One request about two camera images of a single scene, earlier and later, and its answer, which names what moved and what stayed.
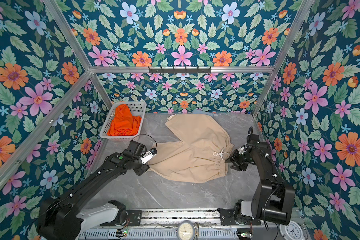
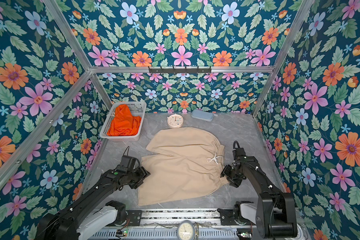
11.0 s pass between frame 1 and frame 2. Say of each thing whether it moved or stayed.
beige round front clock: stayed
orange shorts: stayed
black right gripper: moved
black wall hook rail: stayed
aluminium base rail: stayed
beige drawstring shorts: moved
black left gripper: moved
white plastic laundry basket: stayed
